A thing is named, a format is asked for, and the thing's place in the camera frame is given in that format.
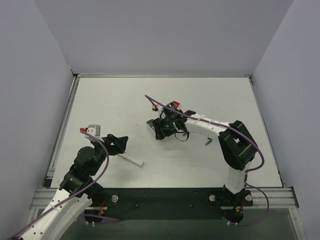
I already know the grey white remote control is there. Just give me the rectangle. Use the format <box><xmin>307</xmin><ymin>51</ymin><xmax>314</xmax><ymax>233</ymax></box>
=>
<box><xmin>146</xmin><ymin>119</ymin><xmax>156</xmax><ymax>135</ymax></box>

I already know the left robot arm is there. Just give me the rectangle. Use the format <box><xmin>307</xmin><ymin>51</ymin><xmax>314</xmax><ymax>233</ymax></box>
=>
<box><xmin>10</xmin><ymin>129</ymin><xmax>129</xmax><ymax>240</ymax></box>

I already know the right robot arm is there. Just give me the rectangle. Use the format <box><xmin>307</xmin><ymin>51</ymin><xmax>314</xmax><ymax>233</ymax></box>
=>
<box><xmin>146</xmin><ymin>103</ymin><xmax>257</xmax><ymax>211</ymax></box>

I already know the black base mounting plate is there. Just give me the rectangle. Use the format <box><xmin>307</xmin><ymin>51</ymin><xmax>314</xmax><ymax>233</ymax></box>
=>
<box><xmin>80</xmin><ymin>187</ymin><xmax>253</xmax><ymax>222</ymax></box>

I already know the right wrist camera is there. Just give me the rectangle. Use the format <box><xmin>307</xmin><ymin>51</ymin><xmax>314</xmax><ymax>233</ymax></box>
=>
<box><xmin>152</xmin><ymin>101</ymin><xmax>181</xmax><ymax>112</ymax></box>

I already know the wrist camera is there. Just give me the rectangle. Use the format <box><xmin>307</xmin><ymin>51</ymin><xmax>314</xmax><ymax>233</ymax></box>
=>
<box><xmin>79</xmin><ymin>124</ymin><xmax>101</xmax><ymax>137</ymax></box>
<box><xmin>152</xmin><ymin>101</ymin><xmax>181</xmax><ymax>112</ymax></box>

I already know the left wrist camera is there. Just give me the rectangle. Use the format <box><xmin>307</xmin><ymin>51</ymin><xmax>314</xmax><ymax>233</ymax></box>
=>
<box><xmin>79</xmin><ymin>124</ymin><xmax>101</xmax><ymax>137</ymax></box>

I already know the aluminium table frame rail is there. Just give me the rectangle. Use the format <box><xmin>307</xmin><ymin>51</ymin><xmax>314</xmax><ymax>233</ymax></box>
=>
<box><xmin>30</xmin><ymin>74</ymin><xmax>298</xmax><ymax>212</ymax></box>

